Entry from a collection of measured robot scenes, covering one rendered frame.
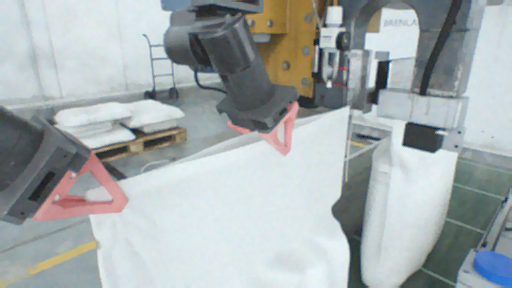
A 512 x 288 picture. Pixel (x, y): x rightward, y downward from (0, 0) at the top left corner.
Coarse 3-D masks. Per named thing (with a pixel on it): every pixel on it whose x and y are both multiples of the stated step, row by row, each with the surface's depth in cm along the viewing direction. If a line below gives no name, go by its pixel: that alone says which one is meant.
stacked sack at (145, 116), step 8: (136, 112) 335; (144, 112) 334; (152, 112) 335; (160, 112) 336; (168, 112) 338; (176, 112) 343; (120, 120) 328; (128, 120) 318; (136, 120) 315; (144, 120) 320; (152, 120) 326; (160, 120) 332; (168, 120) 340
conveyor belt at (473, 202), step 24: (456, 168) 193; (480, 168) 193; (504, 168) 193; (456, 192) 163; (480, 192) 163; (504, 192) 163; (456, 216) 142; (480, 216) 142; (360, 240) 125; (456, 240) 125; (480, 240) 125; (360, 264) 112; (432, 264) 112; (456, 264) 112
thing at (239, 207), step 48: (240, 144) 44; (336, 144) 61; (96, 192) 28; (144, 192) 32; (192, 192) 36; (240, 192) 41; (288, 192) 49; (336, 192) 66; (96, 240) 29; (144, 240) 33; (192, 240) 38; (240, 240) 43; (288, 240) 53; (336, 240) 56
